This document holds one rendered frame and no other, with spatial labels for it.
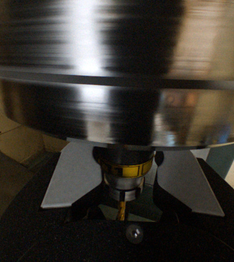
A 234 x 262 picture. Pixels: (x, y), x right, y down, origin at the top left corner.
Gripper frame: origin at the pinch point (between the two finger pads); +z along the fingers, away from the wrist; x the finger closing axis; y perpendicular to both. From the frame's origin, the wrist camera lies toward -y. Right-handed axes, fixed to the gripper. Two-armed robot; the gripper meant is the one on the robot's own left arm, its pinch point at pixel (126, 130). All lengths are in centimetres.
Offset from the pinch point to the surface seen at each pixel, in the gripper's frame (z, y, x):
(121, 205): -1.9, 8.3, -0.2
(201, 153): 33, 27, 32
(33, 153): 88, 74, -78
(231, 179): 60, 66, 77
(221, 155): 35, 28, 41
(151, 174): 38, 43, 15
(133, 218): 36, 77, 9
